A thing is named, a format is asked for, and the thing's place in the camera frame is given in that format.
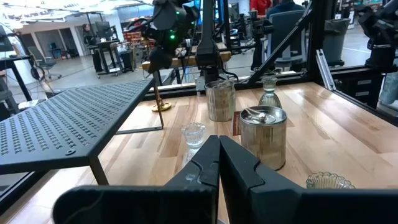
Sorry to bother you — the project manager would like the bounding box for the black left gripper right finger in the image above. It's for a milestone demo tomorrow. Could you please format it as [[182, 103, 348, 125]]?
[[220, 135, 398, 224]]

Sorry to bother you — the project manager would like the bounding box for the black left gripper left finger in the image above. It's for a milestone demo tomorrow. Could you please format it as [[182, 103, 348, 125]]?
[[52, 135, 221, 224]]

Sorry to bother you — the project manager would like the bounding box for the green glass candle holder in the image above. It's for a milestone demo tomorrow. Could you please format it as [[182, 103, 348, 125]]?
[[306, 171, 356, 190], [257, 76, 282, 109]]

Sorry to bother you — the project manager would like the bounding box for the grey glass jar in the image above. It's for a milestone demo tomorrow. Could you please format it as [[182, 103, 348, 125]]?
[[232, 105, 288, 171]]

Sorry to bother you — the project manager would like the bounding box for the tall gold candlestick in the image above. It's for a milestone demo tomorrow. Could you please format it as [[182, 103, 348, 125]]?
[[151, 73, 172, 113]]

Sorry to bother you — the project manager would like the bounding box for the silver candle tin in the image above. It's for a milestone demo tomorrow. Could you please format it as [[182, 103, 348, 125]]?
[[205, 79, 236, 123]]

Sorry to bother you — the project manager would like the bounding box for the clear glass candle holder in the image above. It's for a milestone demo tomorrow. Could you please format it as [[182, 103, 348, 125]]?
[[181, 122, 206, 169]]

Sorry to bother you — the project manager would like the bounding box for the wooden bench top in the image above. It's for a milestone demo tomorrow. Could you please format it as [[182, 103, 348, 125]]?
[[141, 49, 233, 71]]

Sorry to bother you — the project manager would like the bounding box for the black desk monitor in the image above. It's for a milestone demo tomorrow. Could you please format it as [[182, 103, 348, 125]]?
[[95, 20, 115, 40]]

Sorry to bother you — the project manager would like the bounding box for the black rolling desk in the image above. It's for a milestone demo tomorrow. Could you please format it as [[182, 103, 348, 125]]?
[[88, 39, 125, 77]]

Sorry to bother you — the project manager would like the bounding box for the black machine on tripod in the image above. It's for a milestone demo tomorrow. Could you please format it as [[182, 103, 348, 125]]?
[[250, 11, 275, 72]]

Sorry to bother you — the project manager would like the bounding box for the person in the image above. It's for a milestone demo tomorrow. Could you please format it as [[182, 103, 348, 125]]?
[[267, 0, 307, 19], [81, 23, 97, 46], [250, 0, 273, 18]]

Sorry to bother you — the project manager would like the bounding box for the black perforated metal shelf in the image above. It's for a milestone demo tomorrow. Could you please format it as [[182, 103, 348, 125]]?
[[0, 77, 165, 187]]

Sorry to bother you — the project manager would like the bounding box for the blue-grey office chair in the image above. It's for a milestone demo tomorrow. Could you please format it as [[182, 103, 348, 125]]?
[[267, 9, 308, 71]]

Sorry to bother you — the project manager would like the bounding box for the black drawer cabinet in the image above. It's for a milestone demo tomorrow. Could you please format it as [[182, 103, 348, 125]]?
[[335, 73, 385, 108]]

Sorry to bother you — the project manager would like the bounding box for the grey office chair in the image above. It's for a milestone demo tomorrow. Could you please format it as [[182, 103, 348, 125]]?
[[27, 45, 62, 80]]

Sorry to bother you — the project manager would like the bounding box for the silver aluminium extrusion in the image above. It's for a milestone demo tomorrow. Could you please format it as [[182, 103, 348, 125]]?
[[315, 49, 336, 91]]

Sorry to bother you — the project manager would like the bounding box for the grey trash bin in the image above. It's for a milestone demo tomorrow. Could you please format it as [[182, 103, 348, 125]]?
[[322, 17, 351, 67]]

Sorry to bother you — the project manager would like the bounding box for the black office table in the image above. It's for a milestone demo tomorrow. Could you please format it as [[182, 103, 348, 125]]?
[[0, 24, 34, 103]]

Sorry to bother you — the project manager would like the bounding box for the black equipment on stand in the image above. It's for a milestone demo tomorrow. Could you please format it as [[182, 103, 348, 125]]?
[[354, 0, 398, 68]]

